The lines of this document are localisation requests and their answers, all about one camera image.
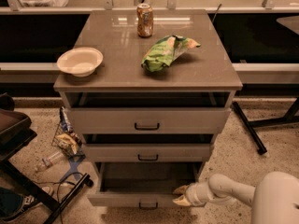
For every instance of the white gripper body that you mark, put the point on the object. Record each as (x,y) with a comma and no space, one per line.
(192,193)

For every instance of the orange soda can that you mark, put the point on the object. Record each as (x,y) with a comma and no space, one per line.
(145,20)

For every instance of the grey drawer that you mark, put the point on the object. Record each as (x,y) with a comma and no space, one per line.
(144,185)
(148,152)
(148,120)

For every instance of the white bowl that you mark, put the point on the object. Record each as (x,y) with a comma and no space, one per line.
(80,62)

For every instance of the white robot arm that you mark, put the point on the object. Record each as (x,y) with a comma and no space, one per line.
(274,200)

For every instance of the sneaker shoe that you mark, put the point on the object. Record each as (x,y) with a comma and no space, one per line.
(13,205)

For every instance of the green chip bag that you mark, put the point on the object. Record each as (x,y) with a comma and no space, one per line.
(166,50)

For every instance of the wire basket with snacks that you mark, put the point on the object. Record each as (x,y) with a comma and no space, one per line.
(65,137)

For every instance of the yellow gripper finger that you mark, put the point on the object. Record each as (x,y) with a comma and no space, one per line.
(181,201)
(180,190)

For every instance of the black table leg frame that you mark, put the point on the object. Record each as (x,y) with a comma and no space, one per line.
(290,117)

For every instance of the grey drawer cabinet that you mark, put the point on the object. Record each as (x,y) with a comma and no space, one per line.
(201,77)

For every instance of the clear plastic bottle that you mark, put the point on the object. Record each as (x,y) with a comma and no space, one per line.
(49,161)

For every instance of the black cart frame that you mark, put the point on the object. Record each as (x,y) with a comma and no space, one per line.
(27,131)

